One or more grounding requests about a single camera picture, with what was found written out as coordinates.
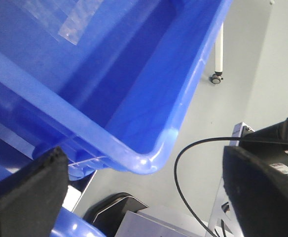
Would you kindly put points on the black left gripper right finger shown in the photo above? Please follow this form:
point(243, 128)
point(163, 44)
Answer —
point(258, 193)

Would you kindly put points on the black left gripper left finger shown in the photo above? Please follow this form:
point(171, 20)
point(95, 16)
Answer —
point(31, 198)

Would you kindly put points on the blue bin lower left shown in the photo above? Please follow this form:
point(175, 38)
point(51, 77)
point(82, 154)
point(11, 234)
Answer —
point(69, 224)

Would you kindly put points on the white caster leg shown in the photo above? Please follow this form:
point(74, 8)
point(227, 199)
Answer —
point(216, 78)

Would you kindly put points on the blue plastic bin left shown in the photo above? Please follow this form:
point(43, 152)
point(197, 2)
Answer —
point(108, 81)

